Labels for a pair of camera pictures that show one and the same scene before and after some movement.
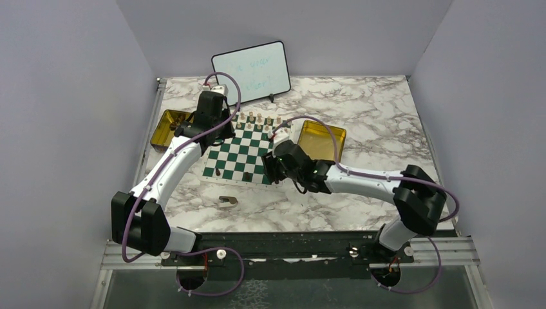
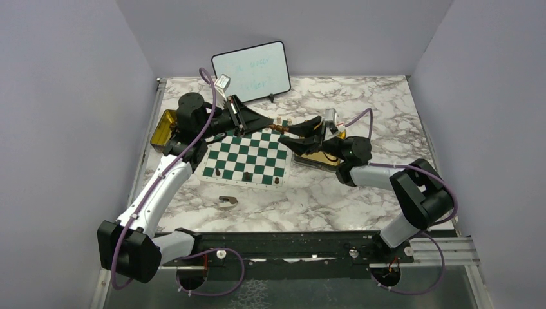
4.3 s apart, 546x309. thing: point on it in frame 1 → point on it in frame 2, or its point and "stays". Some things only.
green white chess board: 239,159 stays
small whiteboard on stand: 260,71 stays
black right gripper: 269,162 → 311,141
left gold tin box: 165,127 stays
